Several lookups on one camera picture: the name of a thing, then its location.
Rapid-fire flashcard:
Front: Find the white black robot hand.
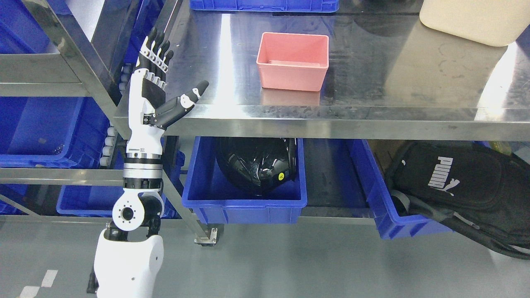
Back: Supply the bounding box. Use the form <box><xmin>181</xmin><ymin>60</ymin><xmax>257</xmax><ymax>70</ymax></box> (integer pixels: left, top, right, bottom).
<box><xmin>126</xmin><ymin>28</ymin><xmax>209</xmax><ymax>160</ymax></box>

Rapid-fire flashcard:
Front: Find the pink plastic storage box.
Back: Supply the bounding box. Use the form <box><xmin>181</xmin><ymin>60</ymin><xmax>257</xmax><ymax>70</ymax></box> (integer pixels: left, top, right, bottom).
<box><xmin>256</xmin><ymin>32</ymin><xmax>330</xmax><ymax>92</ymax></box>

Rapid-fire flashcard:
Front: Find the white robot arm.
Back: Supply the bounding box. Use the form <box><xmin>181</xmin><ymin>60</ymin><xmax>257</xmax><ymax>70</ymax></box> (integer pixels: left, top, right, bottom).
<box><xmin>89</xmin><ymin>153</ymin><xmax>164</xmax><ymax>298</ymax></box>

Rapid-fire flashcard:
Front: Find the stainless steel shelf rack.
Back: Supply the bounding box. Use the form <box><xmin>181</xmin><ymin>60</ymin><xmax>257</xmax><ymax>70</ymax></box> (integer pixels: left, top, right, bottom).
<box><xmin>0</xmin><ymin>0</ymin><xmax>183</xmax><ymax>220</ymax></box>

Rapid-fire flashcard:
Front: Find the blue bin left shelf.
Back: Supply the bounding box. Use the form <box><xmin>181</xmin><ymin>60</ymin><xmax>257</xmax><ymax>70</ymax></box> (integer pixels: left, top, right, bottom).
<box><xmin>0</xmin><ymin>96</ymin><xmax>109</xmax><ymax>168</ymax></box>

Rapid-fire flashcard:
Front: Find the beige plastic container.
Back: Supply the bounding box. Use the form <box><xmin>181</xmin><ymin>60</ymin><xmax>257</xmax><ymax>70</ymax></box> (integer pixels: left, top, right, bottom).
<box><xmin>419</xmin><ymin>0</ymin><xmax>530</xmax><ymax>47</ymax></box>

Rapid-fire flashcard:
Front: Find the blue bin lower left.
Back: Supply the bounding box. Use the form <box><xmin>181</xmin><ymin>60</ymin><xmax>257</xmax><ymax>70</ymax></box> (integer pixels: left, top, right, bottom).
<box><xmin>55</xmin><ymin>151</ymin><xmax>186</xmax><ymax>219</ymax></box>

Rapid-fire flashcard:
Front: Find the blue bin with helmet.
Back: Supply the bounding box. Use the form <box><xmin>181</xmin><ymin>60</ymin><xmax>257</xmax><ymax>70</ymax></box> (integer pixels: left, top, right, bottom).
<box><xmin>182</xmin><ymin>136</ymin><xmax>308</xmax><ymax>224</ymax></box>

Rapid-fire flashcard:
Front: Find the black glossy helmet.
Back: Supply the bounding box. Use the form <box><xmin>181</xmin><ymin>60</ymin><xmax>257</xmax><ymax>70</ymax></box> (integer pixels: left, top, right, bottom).
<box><xmin>214</xmin><ymin>137</ymin><xmax>299</xmax><ymax>196</ymax></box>

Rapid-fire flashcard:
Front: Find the stainless steel table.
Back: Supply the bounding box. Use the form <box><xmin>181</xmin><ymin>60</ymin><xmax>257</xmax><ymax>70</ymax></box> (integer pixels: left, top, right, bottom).
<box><xmin>154</xmin><ymin>0</ymin><xmax>529</xmax><ymax>236</ymax></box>

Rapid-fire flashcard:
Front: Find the blue bin with bag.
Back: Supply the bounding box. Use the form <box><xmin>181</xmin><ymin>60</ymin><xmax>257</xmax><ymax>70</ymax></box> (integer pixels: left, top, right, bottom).
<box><xmin>347</xmin><ymin>139</ymin><xmax>491</xmax><ymax>239</ymax></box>

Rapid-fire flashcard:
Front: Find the black Puma bag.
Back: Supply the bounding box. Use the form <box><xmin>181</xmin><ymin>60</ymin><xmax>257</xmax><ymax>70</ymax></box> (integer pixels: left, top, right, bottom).
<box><xmin>384</xmin><ymin>141</ymin><xmax>529</xmax><ymax>260</ymax></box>

